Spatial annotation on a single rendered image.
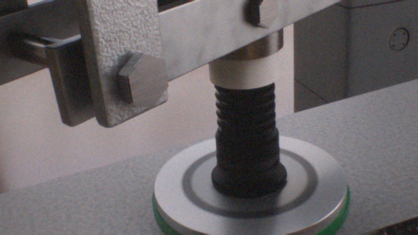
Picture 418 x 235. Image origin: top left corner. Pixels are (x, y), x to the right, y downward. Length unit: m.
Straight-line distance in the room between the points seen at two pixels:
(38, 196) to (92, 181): 0.07
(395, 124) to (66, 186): 0.49
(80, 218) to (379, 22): 1.31
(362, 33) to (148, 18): 1.45
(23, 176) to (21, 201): 1.82
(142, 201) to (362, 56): 1.22
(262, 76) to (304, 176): 0.14
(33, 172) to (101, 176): 1.82
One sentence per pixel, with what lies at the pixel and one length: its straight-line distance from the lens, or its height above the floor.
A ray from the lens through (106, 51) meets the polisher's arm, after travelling 0.29.
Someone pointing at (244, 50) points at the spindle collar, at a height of 1.05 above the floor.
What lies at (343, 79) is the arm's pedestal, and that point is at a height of 0.55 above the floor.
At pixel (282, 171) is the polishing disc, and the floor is 0.89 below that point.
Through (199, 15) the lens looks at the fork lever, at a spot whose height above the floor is 1.10.
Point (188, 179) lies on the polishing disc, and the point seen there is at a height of 0.89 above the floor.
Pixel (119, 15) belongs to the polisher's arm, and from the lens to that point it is 0.29.
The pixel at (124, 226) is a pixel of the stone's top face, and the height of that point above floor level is 0.83.
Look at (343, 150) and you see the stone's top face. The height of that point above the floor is 0.83.
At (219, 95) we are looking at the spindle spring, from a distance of 0.51.
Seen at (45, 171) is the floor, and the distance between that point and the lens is 2.52.
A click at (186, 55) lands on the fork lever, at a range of 0.36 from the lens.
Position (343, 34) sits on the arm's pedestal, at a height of 0.70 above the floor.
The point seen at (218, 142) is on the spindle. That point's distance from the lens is 0.53.
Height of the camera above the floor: 1.19
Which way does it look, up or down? 26 degrees down
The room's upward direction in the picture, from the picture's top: 5 degrees counter-clockwise
